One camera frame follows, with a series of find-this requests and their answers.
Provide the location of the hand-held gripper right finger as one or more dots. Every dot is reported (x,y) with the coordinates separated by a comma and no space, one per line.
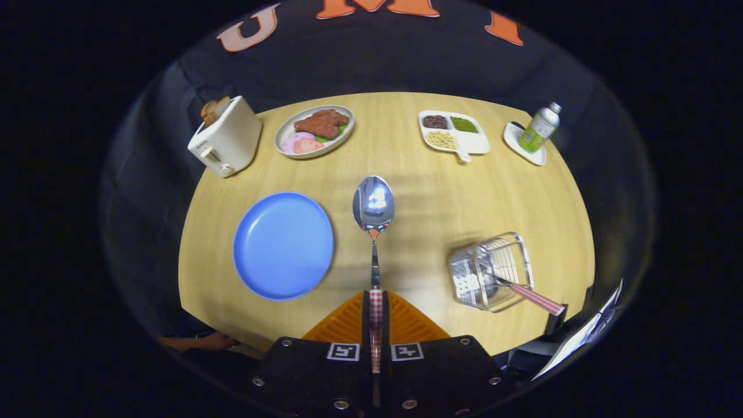
(386,325)

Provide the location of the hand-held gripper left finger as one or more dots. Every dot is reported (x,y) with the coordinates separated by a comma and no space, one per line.
(365,325)

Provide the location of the metal cutlery holder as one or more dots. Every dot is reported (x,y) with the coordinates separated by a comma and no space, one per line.
(464,278)

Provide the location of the blue plate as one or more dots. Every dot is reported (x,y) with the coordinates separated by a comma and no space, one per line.
(284,247)

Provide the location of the white papers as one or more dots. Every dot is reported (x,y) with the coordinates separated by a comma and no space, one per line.
(580,342)

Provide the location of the white divided tray with beans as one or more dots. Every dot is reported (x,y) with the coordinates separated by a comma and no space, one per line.
(473,142)

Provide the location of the white plate with meat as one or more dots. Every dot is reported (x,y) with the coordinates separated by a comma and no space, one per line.
(322,125)

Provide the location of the white saucer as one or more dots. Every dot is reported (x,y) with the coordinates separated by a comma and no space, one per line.
(514,142)

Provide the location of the white toaster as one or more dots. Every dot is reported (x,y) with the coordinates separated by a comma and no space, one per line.
(232,139)

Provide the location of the green label bottle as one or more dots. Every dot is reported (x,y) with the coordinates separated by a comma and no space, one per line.
(538,130)

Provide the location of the toast slice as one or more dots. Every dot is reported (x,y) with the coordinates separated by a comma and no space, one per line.
(212,110)

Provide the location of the black backdrop cloth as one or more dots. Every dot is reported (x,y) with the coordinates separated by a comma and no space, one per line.
(406,58)

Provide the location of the black bracket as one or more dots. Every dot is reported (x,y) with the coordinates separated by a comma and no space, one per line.
(558,322)

